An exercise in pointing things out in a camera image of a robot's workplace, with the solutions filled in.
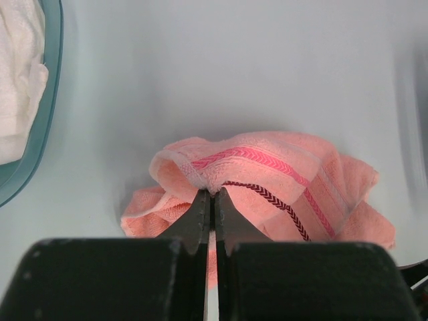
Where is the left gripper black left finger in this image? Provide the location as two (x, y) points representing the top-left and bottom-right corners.
(1, 191), (210, 320)

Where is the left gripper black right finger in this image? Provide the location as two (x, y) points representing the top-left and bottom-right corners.
(214, 189), (420, 320)

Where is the pink striped towel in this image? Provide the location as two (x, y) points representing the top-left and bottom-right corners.
(120, 130), (397, 290)

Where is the translucent blue towel tray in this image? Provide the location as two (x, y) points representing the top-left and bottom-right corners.
(1, 1), (64, 206)

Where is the white towel in tray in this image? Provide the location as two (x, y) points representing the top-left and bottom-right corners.
(1, 1), (49, 165)

